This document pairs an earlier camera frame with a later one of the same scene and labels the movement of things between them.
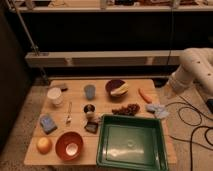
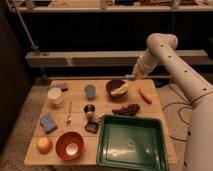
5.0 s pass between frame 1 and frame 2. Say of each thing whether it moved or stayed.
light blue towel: moved
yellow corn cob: stayed
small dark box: stayed
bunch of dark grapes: stayed
